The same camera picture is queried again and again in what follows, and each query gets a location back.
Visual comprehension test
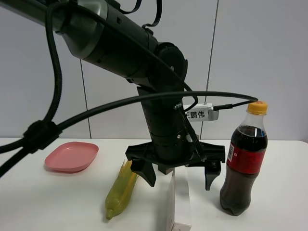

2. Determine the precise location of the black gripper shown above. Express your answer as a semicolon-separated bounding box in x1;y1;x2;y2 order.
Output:
125;131;226;191

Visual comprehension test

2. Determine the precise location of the white toothpaste box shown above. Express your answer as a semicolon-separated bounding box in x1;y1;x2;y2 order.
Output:
166;167;192;231

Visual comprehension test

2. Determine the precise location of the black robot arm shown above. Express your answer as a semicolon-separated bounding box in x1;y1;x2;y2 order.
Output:
0;0;225;190

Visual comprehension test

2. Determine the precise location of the dark brown cardboard box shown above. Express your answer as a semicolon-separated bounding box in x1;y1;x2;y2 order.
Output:
158;134;200;175

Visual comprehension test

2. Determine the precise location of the green yellow toy corn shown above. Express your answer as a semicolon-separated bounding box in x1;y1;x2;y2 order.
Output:
104;161;138;220

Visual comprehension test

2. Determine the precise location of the cola bottle yellow cap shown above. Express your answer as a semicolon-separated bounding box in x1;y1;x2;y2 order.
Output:
219;101;268;216

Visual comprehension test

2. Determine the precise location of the pink plastic plate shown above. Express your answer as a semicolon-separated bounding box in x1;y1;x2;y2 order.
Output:
44;141;99;173

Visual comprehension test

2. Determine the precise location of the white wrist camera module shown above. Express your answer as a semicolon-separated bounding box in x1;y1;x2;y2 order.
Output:
185;103;219;122

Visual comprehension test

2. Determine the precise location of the black braided cable sleeve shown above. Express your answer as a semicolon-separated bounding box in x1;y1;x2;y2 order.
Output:
0;0;70;156

